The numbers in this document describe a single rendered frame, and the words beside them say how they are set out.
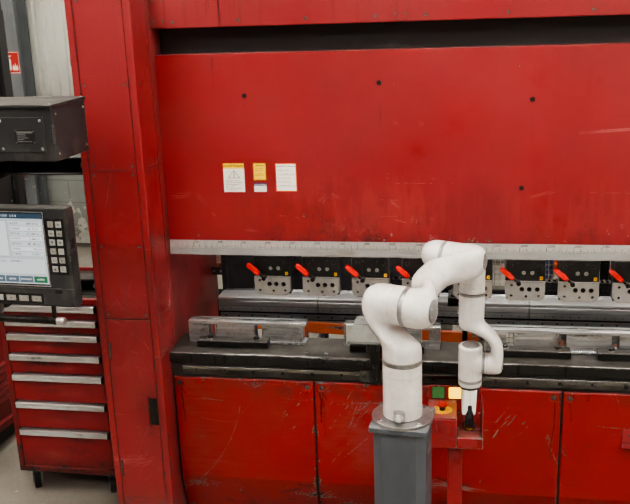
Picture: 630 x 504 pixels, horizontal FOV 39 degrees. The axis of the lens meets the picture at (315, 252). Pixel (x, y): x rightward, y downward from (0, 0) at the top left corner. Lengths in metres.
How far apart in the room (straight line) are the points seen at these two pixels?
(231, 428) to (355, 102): 1.44
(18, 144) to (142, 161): 0.48
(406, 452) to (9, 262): 1.53
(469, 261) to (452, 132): 0.68
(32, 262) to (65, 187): 5.66
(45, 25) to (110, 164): 5.35
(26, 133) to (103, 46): 0.48
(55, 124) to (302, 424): 1.55
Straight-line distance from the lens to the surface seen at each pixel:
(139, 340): 3.64
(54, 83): 8.75
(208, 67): 3.51
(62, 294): 3.24
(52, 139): 3.14
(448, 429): 3.32
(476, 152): 3.40
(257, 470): 3.87
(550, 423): 3.64
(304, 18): 3.39
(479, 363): 3.21
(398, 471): 2.81
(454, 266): 2.86
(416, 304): 2.59
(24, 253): 3.27
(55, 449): 4.49
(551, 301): 3.90
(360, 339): 3.41
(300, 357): 3.59
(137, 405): 3.77
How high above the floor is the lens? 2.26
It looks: 16 degrees down
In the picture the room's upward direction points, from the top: 2 degrees counter-clockwise
